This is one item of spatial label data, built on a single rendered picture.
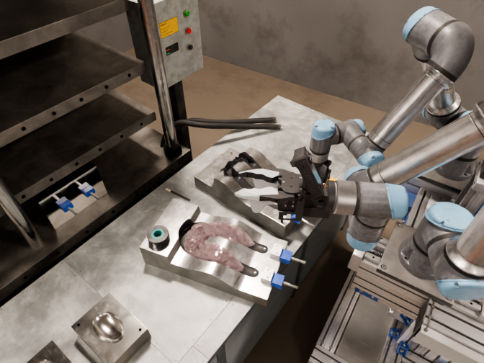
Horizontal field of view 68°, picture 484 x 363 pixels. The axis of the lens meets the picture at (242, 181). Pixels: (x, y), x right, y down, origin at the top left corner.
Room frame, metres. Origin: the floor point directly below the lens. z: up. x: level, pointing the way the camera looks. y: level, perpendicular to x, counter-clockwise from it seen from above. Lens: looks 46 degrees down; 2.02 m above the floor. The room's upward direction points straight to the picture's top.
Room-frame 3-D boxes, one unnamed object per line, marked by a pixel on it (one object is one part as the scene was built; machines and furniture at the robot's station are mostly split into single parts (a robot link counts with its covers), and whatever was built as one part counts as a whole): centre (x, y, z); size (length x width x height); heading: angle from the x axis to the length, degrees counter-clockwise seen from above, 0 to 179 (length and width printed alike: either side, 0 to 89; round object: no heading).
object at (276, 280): (0.63, -0.14, 0.86); 0.13 x 0.05 x 0.05; 69
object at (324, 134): (0.99, -0.28, 1.23); 0.09 x 0.08 x 0.11; 108
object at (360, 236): (0.53, -0.30, 1.34); 0.11 x 0.08 x 0.11; 173
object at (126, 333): (0.46, 0.43, 0.84); 0.20 x 0.15 x 0.07; 52
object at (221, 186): (1.11, -0.06, 0.87); 0.50 x 0.26 x 0.14; 52
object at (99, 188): (1.18, 0.91, 0.87); 0.50 x 0.27 x 0.17; 52
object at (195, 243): (0.78, 0.09, 0.90); 0.26 x 0.18 x 0.08; 69
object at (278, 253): (0.73, -0.18, 0.86); 0.13 x 0.05 x 0.05; 69
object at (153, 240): (0.78, 0.31, 0.93); 0.08 x 0.08 x 0.04
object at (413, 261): (0.61, -0.57, 1.09); 0.15 x 0.15 x 0.10
